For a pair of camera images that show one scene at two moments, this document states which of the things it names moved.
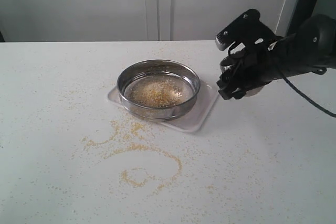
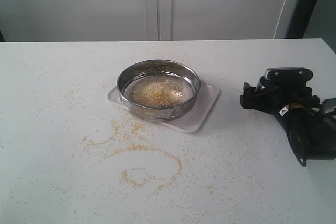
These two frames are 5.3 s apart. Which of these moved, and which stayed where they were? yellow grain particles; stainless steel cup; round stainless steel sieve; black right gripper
Moved: black right gripper; stainless steel cup
Stayed: yellow grain particles; round stainless steel sieve
